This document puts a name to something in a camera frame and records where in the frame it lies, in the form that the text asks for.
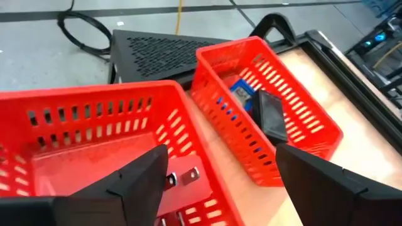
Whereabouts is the black perforated metal box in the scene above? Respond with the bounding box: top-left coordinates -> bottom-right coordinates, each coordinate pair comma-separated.
108,29 -> 233,90

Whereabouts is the red plastic slotted basket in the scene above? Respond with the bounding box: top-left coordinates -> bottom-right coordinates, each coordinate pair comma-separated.
190,36 -> 344,188
0,80 -> 244,226

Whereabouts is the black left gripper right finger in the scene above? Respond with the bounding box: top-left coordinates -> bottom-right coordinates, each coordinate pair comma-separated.
276,143 -> 402,226

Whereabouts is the yellow cable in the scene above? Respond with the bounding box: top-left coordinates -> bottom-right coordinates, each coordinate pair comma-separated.
175,0 -> 183,35

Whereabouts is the red cube wall charger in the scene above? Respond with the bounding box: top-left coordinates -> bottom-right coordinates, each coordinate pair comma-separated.
158,153 -> 217,216
155,210 -> 189,226

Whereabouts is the black coiled cable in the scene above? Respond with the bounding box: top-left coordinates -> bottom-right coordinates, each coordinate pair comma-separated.
57,0 -> 113,60

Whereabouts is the blue power bank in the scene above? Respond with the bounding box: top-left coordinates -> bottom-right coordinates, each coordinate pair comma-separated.
230,78 -> 256,113

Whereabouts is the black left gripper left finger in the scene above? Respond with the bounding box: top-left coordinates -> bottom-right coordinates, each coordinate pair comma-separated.
53,144 -> 169,226

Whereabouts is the black power bank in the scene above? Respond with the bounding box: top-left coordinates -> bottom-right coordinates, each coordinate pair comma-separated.
252,90 -> 289,146

